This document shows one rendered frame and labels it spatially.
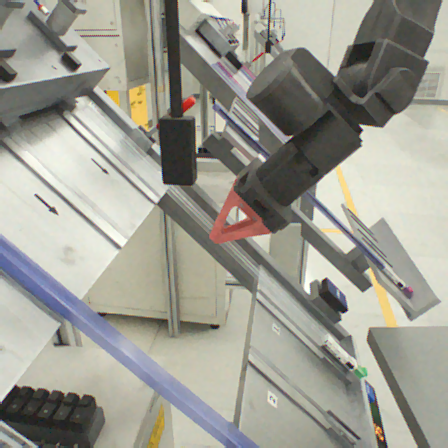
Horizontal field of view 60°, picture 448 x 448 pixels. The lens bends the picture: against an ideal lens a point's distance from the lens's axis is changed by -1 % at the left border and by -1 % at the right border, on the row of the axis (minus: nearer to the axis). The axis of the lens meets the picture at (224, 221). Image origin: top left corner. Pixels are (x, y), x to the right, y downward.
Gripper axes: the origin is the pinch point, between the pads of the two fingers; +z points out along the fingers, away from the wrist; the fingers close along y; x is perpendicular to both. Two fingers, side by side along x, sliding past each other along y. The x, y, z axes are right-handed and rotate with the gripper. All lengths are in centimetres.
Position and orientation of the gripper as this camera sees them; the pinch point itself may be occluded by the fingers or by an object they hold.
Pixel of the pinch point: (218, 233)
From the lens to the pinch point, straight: 49.2
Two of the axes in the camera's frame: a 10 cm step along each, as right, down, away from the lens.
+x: 7.0, 6.9, 1.9
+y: -1.6, 4.1, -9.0
